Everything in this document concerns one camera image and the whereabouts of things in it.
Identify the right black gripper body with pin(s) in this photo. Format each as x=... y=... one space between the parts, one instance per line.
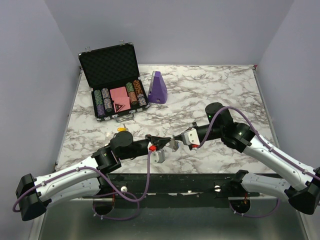
x=204 y=129

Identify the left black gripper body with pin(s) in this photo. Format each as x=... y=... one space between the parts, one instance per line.
x=152 y=140

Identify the metal key organizer red handle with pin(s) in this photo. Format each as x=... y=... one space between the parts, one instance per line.
x=173 y=145

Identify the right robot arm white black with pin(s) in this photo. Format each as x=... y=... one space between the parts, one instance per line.
x=298 y=184

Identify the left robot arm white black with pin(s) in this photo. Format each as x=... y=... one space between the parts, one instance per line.
x=36 y=194

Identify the key with yellow tag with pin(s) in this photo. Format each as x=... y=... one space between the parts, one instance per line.
x=122 y=128

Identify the purple metronome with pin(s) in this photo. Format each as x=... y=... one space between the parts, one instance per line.
x=157 y=92

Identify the pink playing card deck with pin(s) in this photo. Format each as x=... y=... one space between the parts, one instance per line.
x=120 y=96

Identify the black poker chip case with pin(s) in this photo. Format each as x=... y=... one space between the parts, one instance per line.
x=109 y=68

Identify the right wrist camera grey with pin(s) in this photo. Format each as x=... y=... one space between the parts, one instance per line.
x=187 y=141

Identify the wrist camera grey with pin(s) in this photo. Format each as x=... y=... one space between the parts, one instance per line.
x=158 y=157
x=187 y=141

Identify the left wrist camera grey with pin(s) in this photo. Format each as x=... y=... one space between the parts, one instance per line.
x=158 y=157

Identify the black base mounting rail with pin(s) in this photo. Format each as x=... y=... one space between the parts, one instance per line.
x=178 y=191

